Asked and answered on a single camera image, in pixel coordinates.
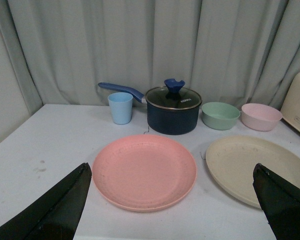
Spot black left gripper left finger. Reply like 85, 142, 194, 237
0, 163, 92, 240

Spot cream toaster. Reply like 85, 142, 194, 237
280, 72, 300, 133

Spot grey curtain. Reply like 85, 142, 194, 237
0, 0, 300, 152

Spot cream plate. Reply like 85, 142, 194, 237
205, 135, 300, 208

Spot green bowl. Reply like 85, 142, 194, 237
201, 102, 241, 131

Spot glass lid with blue knob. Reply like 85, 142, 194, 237
145, 78, 202, 111

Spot pink bowl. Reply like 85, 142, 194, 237
241, 103, 283, 132

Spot pink plate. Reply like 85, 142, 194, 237
92, 134, 197, 212

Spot dark blue saucepan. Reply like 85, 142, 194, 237
98, 82, 201, 135

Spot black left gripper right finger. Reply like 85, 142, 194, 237
253, 163, 300, 240

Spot light blue cup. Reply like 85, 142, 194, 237
107, 92, 133, 125

